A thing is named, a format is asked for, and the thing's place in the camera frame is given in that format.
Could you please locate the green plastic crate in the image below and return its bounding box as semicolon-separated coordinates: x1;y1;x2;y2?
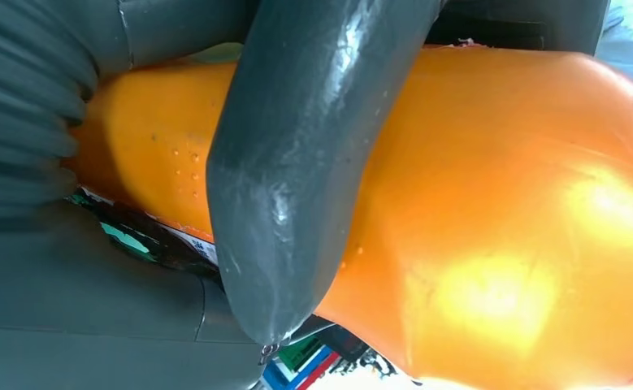
278;336;323;372

